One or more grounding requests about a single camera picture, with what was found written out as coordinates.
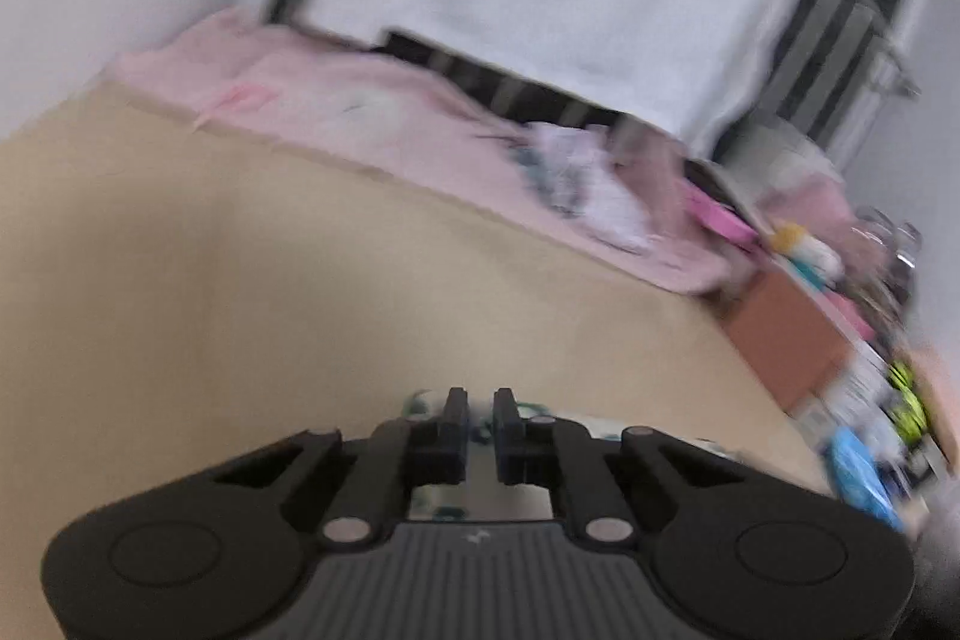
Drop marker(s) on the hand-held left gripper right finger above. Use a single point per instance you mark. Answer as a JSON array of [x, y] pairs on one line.
[[506, 437]]

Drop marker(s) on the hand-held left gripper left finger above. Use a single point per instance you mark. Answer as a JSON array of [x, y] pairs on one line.
[[454, 437]]

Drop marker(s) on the white garment with teal flowers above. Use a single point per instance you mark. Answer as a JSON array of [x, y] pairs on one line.
[[439, 501]]

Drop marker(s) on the pink floral white garment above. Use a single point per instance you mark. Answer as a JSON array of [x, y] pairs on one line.
[[600, 197]]

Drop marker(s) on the brown cardboard box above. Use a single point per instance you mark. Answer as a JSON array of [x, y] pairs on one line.
[[787, 332]]

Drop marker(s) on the pink ribbed cloth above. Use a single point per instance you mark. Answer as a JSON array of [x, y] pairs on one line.
[[652, 168]]

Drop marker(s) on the bright pink box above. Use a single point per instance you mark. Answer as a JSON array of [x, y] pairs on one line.
[[724, 220]]

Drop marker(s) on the yellow and white plush toy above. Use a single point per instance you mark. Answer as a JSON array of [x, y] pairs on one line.
[[795, 239]]

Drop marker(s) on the pink fleece blanket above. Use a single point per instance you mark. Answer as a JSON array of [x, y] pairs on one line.
[[337, 100]]

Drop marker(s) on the blue plastic bag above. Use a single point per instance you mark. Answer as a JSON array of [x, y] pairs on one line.
[[862, 475]]

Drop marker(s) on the pink cushion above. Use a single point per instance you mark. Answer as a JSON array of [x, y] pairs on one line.
[[817, 197]]

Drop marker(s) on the stack of white boxes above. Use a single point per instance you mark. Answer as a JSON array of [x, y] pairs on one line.
[[780, 153]]

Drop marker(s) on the yellow-green object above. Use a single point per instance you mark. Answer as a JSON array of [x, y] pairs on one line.
[[907, 400]]

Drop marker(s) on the metal bed headboard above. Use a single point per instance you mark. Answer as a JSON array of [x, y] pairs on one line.
[[832, 55]]

